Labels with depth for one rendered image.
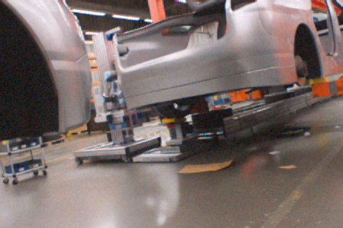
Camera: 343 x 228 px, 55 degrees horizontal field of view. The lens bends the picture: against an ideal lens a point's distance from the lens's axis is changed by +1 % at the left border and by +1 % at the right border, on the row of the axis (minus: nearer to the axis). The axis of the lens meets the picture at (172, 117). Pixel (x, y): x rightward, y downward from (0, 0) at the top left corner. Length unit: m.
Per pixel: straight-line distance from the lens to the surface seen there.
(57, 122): 1.34
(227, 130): 4.78
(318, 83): 4.05
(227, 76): 2.80
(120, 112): 4.88
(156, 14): 5.28
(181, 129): 4.53
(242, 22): 2.75
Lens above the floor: 0.79
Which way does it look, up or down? 3 degrees down
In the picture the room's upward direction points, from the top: 10 degrees counter-clockwise
